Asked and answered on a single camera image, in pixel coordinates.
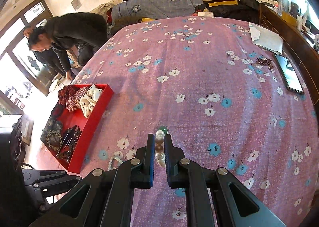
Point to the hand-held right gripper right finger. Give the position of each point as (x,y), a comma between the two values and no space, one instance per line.
(168,167)

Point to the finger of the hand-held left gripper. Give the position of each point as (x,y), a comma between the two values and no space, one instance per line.
(62,182)
(44,173)

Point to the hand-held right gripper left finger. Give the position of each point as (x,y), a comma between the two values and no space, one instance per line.
(149,167)

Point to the grey mesh scrunchie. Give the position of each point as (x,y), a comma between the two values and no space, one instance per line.
(53,138)

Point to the black hair claw clip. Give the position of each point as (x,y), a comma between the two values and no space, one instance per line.
(67,140)

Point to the red tray box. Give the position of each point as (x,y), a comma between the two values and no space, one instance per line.
(92,127)

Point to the red white plaid scrunchie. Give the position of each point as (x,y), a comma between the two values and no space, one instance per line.
(74,101)

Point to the pink floral bedsheet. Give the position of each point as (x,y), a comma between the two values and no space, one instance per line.
(199,92)

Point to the white dotted scrunchie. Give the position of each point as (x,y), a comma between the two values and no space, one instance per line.
(89,102)

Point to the dark red patterned scrunchie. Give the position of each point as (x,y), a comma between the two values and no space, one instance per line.
(68,91)

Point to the wooden glass door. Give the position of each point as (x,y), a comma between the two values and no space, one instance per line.
(22,50)

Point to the black smartphone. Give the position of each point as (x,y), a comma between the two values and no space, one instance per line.
(289,72)

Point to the white paper envelope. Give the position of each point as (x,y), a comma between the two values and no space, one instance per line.
(266,40)

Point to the blue checked quilt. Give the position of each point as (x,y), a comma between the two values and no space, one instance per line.
(154,5)

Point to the dark clothing pile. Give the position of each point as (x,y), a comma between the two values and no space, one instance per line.
(229,11)

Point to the wooden headboard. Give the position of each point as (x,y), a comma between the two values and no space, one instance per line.
(299,50)

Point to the glass pitcher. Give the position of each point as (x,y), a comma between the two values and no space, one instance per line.
(281,3)

